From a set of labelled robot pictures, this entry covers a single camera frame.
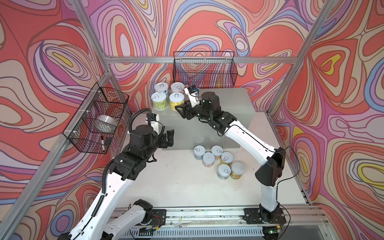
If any can pink label back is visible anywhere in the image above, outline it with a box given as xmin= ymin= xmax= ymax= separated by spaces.
xmin=211 ymin=145 xmax=223 ymax=160

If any can plain lid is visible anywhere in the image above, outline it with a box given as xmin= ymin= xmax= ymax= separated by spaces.
xmin=203 ymin=152 xmax=215 ymax=168

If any black marker pen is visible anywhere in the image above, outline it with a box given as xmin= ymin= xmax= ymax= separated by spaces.
xmin=101 ymin=135 xmax=106 ymax=153

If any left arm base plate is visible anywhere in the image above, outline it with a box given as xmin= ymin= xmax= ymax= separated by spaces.
xmin=136 ymin=209 xmax=167 ymax=228

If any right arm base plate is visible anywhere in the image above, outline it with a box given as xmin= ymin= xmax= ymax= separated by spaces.
xmin=242 ymin=207 xmax=287 ymax=225

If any can pink label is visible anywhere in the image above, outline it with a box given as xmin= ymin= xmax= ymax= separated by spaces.
xmin=171 ymin=82 xmax=185 ymax=93
xmin=211 ymin=145 xmax=223 ymax=160

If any can red label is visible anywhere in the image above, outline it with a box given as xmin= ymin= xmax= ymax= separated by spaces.
xmin=154 ymin=82 xmax=169 ymax=96

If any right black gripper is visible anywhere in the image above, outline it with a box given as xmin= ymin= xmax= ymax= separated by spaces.
xmin=174 ymin=99 xmax=212 ymax=121

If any grey metal cabinet box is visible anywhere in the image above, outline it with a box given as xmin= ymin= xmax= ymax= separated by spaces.
xmin=150 ymin=87 xmax=257 ymax=150

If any can yellow label right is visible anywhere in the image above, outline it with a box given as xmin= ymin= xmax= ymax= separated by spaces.
xmin=220 ymin=152 xmax=234 ymax=166

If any can green yellow label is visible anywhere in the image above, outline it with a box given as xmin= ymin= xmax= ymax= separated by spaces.
xmin=151 ymin=92 xmax=168 ymax=111

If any can blue green label front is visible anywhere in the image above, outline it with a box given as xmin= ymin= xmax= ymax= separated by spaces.
xmin=217 ymin=164 xmax=232 ymax=180

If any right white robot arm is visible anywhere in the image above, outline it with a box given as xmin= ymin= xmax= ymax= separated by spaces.
xmin=176 ymin=87 xmax=286 ymax=223

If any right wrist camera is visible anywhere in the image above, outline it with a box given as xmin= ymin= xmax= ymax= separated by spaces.
xmin=185 ymin=85 xmax=200 ymax=108

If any can blue label back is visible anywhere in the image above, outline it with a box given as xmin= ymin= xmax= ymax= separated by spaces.
xmin=194 ymin=145 xmax=206 ymax=160

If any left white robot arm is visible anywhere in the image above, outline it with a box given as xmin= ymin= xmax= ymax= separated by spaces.
xmin=58 ymin=108 xmax=174 ymax=240

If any black wire basket wall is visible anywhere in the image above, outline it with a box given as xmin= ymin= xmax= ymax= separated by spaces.
xmin=173 ymin=50 xmax=238 ymax=89
xmin=63 ymin=83 xmax=129 ymax=154

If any black wire basket back wall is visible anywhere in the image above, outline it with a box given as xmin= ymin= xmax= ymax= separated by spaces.
xmin=173 ymin=50 xmax=238 ymax=89

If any can yellow label front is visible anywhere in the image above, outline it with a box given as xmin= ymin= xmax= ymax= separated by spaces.
xmin=169 ymin=93 xmax=185 ymax=111

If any can orange label plastic lid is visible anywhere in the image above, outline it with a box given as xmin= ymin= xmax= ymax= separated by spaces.
xmin=230 ymin=162 xmax=245 ymax=180

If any black wire basket left wall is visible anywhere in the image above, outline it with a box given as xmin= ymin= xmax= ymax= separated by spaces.
xmin=63 ymin=83 xmax=129 ymax=154

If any aluminium rail front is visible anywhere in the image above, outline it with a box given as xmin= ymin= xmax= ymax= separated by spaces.
xmin=83 ymin=205 xmax=328 ymax=229

